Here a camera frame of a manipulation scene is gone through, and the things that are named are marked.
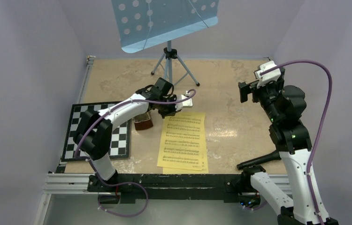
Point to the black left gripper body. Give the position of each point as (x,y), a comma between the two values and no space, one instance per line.
(166,109)

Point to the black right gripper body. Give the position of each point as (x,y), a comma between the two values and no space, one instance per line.
(268,93)

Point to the brown wooden metronome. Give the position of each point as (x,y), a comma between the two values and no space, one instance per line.
(143,121)

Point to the yellow sheet music paper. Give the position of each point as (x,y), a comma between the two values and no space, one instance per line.
(183,157)

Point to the blue tripod music stand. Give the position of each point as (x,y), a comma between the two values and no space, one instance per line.
(146,23)

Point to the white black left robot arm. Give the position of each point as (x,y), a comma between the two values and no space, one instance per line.
(94,132)

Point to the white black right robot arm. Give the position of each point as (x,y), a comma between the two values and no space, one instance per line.
(284,106)

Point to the black white checkerboard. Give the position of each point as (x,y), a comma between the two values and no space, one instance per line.
(120,141)

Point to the black cylindrical tube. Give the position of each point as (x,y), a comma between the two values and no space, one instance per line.
(273,156)

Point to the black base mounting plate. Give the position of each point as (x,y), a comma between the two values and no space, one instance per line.
(245,199)

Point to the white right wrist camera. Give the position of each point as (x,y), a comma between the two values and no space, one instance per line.
(264,76)

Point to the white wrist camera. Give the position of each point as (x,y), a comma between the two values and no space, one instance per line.
(264,76)
(185,100)

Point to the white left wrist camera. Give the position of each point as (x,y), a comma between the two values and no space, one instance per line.
(185,100)

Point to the aluminium frame rail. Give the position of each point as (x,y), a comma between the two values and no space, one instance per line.
(83,183)

